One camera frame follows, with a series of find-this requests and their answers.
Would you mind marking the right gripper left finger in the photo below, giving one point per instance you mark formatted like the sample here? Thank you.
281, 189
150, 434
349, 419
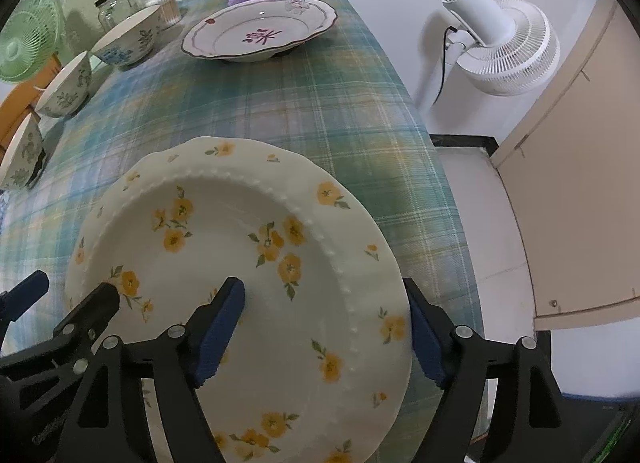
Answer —
107, 420

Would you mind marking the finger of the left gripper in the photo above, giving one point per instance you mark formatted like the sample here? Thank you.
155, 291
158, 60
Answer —
24, 295
39, 383

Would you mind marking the yellow flower cream plate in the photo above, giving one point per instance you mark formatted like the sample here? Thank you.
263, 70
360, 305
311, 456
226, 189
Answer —
290, 292

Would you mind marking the blue floral ceramic bowl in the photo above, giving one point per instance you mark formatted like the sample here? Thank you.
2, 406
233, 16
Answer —
131, 40

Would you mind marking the near floral ceramic bowl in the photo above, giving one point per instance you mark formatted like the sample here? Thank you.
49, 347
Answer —
25, 156

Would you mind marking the middle floral ceramic bowl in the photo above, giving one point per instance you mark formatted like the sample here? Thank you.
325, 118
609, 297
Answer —
69, 89

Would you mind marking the beige wooden door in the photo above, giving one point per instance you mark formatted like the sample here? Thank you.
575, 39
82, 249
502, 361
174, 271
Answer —
571, 172

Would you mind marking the green desk fan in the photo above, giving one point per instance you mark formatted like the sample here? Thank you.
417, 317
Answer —
33, 33

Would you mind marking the glass mason jar mug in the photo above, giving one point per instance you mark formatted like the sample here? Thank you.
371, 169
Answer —
113, 12

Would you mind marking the cotton swab container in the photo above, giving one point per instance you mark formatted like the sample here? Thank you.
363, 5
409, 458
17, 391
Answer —
170, 12

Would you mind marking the red flower scalloped plate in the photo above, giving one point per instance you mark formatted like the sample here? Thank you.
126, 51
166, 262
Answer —
257, 30

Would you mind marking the plaid green tablecloth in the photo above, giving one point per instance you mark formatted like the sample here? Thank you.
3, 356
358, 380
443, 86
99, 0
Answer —
337, 100

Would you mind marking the white floor fan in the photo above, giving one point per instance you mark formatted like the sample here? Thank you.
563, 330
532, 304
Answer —
504, 48

